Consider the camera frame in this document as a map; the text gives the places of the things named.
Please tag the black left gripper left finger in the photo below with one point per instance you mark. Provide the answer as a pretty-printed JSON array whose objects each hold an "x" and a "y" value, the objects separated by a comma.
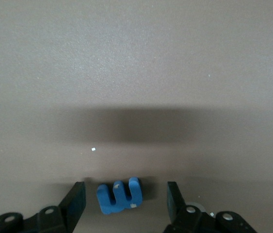
[{"x": 73, "y": 206}]

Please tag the blue foam letter m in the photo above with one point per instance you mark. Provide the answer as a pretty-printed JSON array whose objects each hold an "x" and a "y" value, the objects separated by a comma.
[{"x": 119, "y": 197}]

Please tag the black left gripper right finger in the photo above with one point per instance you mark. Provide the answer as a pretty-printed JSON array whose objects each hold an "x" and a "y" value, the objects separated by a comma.
[{"x": 177, "y": 208}]

